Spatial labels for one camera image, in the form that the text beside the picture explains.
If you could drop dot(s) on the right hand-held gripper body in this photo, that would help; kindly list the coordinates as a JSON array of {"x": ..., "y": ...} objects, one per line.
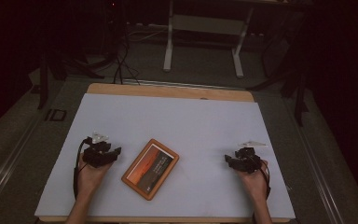
[{"x": 248, "y": 160}]

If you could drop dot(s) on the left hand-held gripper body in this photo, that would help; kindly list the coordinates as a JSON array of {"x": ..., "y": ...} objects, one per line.
[{"x": 96, "y": 155}]

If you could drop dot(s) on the wooden photo frame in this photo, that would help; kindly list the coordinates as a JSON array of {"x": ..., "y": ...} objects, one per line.
[{"x": 150, "y": 169}]

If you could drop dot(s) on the person's right hand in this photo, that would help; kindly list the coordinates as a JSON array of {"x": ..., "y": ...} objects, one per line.
[{"x": 254, "y": 183}]

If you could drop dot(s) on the person's left hand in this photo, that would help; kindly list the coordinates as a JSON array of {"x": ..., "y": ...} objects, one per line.
[{"x": 90, "y": 179}]

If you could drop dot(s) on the dark floor socket plate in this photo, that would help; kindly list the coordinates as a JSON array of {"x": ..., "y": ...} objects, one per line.
[{"x": 56, "y": 115}]

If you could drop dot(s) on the white table sheet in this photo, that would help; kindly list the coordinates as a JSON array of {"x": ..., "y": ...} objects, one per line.
[{"x": 183, "y": 124}]

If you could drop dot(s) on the wooden table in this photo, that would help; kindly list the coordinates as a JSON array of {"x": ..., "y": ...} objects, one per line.
[{"x": 167, "y": 91}]

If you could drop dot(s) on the black stand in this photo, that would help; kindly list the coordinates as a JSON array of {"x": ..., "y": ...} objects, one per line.
[
  {"x": 298, "y": 99},
  {"x": 43, "y": 84}
]

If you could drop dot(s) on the metal floor strip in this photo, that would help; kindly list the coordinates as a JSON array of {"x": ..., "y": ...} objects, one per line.
[{"x": 174, "y": 84}]

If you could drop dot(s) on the metal floor rail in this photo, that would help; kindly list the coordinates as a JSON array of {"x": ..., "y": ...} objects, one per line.
[
  {"x": 9, "y": 161},
  {"x": 317, "y": 168}
]

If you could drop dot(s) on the white metal desk frame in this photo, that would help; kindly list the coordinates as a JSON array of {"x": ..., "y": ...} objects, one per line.
[{"x": 205, "y": 25}]

